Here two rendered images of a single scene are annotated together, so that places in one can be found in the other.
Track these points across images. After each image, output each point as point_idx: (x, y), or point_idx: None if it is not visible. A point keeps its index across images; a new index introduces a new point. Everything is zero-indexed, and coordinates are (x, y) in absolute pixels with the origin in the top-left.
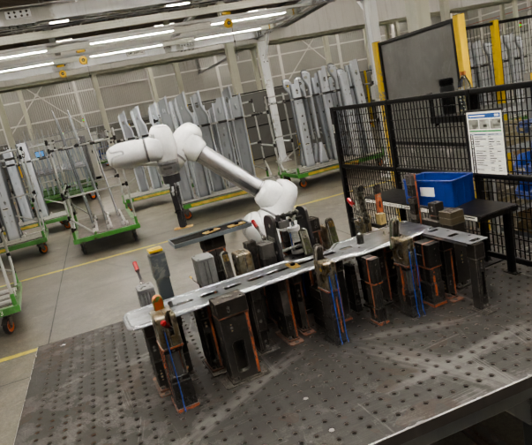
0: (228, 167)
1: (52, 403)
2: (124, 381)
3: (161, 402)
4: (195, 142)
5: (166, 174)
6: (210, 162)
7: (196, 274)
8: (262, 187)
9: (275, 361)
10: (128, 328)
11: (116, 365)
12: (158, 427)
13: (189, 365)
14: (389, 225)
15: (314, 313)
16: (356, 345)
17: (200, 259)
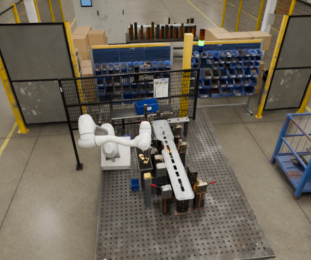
0: (101, 129)
1: (173, 253)
2: (170, 225)
3: (193, 213)
4: (94, 123)
5: None
6: (97, 130)
7: (160, 173)
8: (108, 131)
9: None
10: (192, 197)
11: (151, 229)
12: (209, 214)
13: None
14: (175, 124)
15: None
16: (187, 162)
17: (165, 165)
